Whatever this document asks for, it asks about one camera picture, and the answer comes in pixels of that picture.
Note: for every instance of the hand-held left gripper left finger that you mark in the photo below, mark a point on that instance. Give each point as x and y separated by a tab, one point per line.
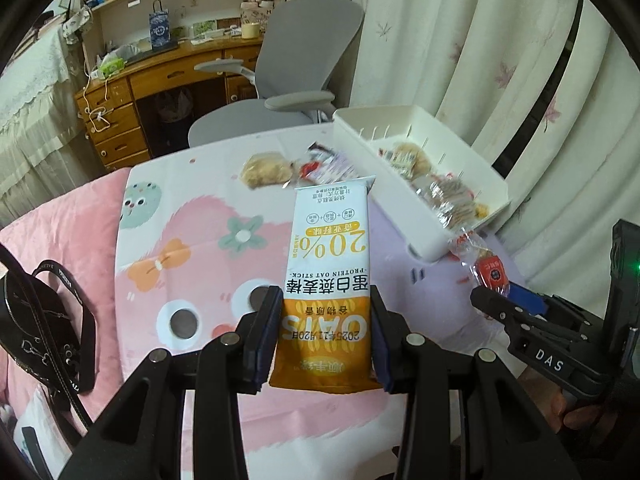
262	342

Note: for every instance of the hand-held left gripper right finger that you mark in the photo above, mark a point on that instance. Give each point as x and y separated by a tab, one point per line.
382	360

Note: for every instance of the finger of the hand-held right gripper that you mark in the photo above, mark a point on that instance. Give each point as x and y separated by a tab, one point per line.
527	300
500	307

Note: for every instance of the clear packet with red label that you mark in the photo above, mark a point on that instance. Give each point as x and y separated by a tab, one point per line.
492	272

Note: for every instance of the white orange oat stick packet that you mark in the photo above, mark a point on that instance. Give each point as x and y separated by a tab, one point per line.
330	260

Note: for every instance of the white plastic bin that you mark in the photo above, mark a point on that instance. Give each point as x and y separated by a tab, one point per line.
390	200

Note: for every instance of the person's right hand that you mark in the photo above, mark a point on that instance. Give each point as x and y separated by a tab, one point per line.
590	416

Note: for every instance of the person's black clothing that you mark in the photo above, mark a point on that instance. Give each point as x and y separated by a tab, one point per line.
605	457

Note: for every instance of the brown nut clear packet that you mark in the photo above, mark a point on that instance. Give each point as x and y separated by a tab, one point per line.
445	200

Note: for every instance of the cartoon printed tablecloth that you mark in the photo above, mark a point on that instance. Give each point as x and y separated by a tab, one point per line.
200	220

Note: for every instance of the puffed snack clear packet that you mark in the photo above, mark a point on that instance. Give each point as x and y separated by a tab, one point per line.
265	170

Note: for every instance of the bread packet with barcode label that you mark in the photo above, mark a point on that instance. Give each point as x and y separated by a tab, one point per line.
405	160

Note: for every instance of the red white snack packet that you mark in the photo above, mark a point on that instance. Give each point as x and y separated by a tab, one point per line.
327	165

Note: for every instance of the black handbag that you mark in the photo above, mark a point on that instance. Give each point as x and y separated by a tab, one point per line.
45	320

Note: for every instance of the pink bed blanket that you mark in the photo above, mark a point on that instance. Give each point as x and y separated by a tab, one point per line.
50	230

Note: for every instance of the dark bin under desk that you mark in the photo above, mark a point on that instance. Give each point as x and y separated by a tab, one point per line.
174	106

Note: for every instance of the white floral curtain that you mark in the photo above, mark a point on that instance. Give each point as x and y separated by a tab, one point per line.
450	35

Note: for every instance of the wooden desk with shelves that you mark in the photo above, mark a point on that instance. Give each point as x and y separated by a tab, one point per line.
165	75

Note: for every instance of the grey office chair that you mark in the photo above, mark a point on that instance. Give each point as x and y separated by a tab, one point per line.
300	60

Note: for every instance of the pale yellow mug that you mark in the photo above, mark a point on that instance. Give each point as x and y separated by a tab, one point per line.
251	30

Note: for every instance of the green tissue pack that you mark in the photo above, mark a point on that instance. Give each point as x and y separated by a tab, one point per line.
115	64

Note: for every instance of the blue paper gift bag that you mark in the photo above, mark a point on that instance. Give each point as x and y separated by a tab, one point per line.
160	27

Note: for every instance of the white lace cloth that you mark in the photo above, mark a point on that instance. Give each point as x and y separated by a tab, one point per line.
30	90

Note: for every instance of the floral cloth bag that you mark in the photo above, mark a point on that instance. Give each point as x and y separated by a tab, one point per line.
76	24

